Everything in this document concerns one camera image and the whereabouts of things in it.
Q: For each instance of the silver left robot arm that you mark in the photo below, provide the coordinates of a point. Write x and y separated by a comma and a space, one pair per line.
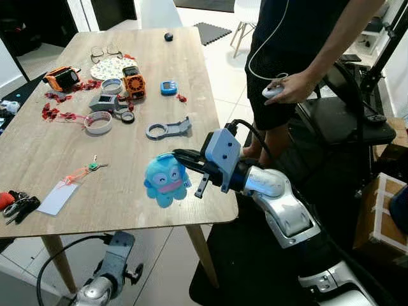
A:
95, 294

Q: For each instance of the flat orange black device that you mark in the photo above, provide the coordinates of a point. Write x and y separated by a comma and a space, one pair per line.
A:
62, 80

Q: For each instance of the small white tape roll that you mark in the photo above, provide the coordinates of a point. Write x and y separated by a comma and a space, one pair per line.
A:
112, 92

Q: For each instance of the small blue timer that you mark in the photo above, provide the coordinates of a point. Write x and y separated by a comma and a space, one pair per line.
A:
169, 88

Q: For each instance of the white low shelf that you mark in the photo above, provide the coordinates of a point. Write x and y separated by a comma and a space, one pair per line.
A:
370, 39

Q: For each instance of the grey block device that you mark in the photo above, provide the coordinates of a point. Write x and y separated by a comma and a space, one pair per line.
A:
105, 103

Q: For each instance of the dark blue rounded object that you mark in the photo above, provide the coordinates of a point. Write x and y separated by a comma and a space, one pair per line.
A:
400, 210

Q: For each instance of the person in black clothes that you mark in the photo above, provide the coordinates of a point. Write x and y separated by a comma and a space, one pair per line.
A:
287, 32

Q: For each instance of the small black round object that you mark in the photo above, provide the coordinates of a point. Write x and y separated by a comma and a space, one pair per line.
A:
168, 37

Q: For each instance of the thin pink red strip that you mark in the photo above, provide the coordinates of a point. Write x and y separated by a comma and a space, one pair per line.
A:
70, 116

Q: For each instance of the black metal stand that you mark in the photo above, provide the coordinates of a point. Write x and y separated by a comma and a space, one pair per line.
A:
382, 54

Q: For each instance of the thin frame eyeglasses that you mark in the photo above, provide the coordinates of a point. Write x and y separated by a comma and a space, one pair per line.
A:
97, 54

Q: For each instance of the person's bare hand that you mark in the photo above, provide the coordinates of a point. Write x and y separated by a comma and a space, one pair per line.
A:
299, 88

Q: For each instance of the white handheld controller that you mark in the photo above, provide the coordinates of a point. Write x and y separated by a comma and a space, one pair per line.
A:
271, 92

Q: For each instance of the orange black cube fan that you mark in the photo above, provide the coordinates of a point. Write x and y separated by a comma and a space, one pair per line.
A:
134, 86

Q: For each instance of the person's bare forearm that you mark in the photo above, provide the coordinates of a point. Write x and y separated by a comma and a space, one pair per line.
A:
344, 38

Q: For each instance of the large white tape roll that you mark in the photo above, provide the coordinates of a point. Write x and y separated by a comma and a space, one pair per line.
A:
99, 131

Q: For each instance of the black office chair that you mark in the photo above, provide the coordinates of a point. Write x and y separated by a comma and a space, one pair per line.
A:
344, 121

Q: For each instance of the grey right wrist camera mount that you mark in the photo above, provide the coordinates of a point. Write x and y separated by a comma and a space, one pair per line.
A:
224, 153

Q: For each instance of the key bunch with red fob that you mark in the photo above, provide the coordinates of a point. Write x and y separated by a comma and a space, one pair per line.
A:
27, 207

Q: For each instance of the dark blue floor carpet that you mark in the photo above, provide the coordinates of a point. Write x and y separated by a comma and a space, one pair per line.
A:
22, 88

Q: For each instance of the wooden dining table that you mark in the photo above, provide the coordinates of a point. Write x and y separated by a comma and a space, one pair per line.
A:
127, 178

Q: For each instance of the patterned round plate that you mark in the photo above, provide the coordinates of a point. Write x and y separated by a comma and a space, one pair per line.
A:
108, 69

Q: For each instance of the mixed floor clutter pile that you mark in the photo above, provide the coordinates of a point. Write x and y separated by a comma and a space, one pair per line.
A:
7, 108

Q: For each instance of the small black bag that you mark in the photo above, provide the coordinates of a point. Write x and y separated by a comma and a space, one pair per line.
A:
377, 24

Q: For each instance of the cardboard box with white tape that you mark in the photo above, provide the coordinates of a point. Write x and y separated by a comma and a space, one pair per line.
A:
366, 223

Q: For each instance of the black foam floor mat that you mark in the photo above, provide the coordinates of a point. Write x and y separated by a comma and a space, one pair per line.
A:
213, 33

